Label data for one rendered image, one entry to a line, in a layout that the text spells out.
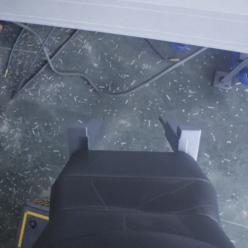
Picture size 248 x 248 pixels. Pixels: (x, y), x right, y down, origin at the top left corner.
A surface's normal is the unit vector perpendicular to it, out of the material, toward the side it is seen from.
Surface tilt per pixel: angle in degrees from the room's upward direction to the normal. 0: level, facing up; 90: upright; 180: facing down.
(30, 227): 0
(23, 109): 0
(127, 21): 90
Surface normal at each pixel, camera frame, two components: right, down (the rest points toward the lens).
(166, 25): -0.22, 0.97
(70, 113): -0.14, -0.11
